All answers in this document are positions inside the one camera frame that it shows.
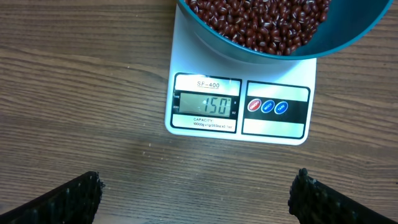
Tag white digital kitchen scale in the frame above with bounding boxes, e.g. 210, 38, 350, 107
165, 3, 317, 146

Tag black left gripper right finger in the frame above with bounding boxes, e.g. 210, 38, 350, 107
288, 168, 397, 224

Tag red beans in bowl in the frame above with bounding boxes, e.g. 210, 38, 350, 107
185, 0, 331, 55

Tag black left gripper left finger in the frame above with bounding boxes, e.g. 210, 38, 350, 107
1, 171, 104, 224

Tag blue metal bowl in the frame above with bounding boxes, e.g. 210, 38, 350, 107
177, 0, 393, 63

